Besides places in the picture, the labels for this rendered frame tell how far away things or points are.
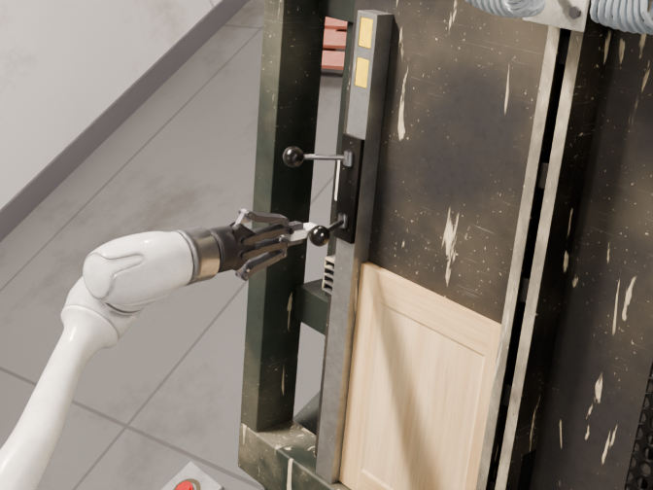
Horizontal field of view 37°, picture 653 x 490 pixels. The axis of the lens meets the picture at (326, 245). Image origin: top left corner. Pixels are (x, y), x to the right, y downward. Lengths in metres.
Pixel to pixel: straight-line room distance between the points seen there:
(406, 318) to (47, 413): 0.69
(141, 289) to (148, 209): 3.14
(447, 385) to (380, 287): 0.22
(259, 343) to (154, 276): 0.64
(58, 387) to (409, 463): 0.72
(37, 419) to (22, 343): 2.95
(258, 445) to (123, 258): 0.83
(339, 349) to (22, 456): 0.76
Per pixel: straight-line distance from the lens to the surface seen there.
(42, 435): 1.42
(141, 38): 5.46
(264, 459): 2.23
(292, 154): 1.76
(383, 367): 1.90
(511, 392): 1.62
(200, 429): 3.58
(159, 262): 1.54
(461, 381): 1.77
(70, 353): 1.61
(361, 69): 1.77
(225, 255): 1.62
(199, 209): 4.50
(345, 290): 1.89
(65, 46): 5.16
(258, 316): 2.11
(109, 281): 1.51
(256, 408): 2.20
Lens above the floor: 2.54
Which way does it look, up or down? 39 degrees down
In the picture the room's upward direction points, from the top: 24 degrees counter-clockwise
